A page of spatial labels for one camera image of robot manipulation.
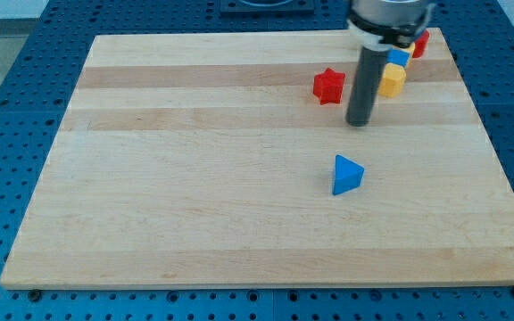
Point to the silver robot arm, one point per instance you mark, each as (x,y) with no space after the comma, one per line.
(381,25)

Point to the blue triangle block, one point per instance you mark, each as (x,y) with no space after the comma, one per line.
(348,175)

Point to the red star block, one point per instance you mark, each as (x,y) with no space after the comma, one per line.
(328,86)

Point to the blue cube block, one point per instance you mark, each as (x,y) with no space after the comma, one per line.
(399,57)

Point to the wooden board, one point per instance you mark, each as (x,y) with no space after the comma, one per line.
(205,161)

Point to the yellow hexagon block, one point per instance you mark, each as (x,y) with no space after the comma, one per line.
(392,81)

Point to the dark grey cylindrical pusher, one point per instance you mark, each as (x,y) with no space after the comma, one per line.
(365,85)

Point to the red block at back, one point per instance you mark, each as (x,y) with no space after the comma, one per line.
(421,44)

